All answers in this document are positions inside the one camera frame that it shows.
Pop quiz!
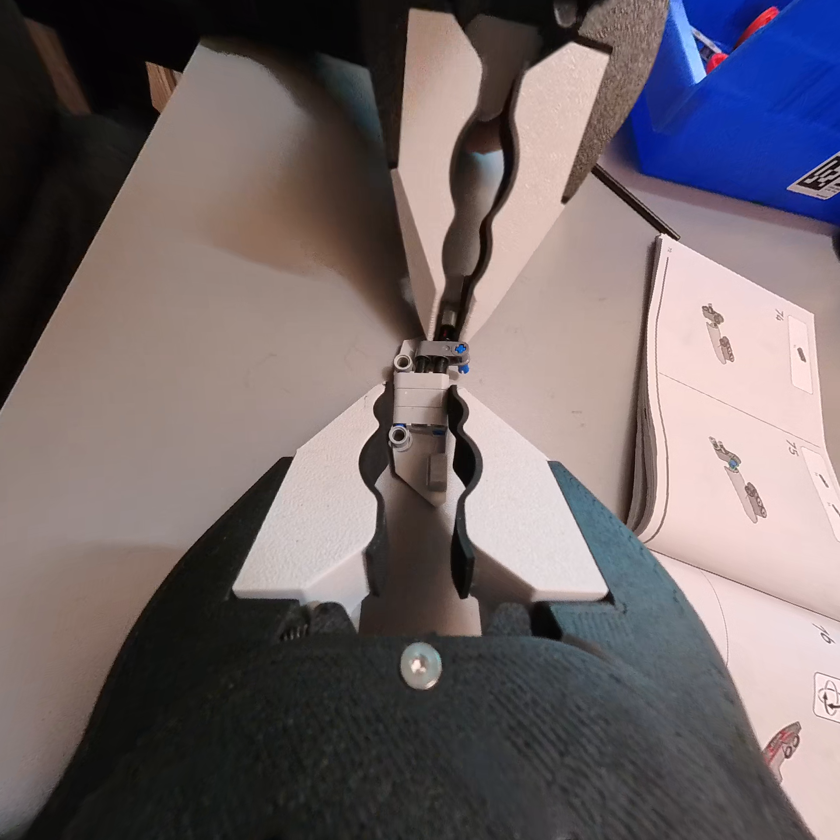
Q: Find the blue plastic bin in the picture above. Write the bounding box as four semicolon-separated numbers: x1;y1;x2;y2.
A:
626;0;840;221

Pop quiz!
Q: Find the open instruction booklet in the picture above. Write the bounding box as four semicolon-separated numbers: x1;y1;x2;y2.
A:
623;236;840;840

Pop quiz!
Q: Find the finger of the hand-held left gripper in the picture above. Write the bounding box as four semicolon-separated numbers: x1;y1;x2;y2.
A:
453;36;613;326
390;10;485;336

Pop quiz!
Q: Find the small grey toy brick assembly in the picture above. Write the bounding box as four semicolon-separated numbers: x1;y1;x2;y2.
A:
416;298;475;376

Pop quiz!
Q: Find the black toy axle rod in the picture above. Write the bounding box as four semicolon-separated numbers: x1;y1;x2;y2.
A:
591;164;681;241

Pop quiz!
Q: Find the white panel toy brick assembly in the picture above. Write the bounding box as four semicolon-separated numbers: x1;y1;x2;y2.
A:
387;351;460;508

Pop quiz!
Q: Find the wooden furniture piece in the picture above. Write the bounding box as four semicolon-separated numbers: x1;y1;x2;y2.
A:
26;18;181;114

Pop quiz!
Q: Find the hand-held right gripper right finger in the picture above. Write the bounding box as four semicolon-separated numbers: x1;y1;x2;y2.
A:
446;386;611;631

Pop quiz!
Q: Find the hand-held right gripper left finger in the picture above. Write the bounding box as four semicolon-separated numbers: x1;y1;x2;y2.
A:
233;384;388;631

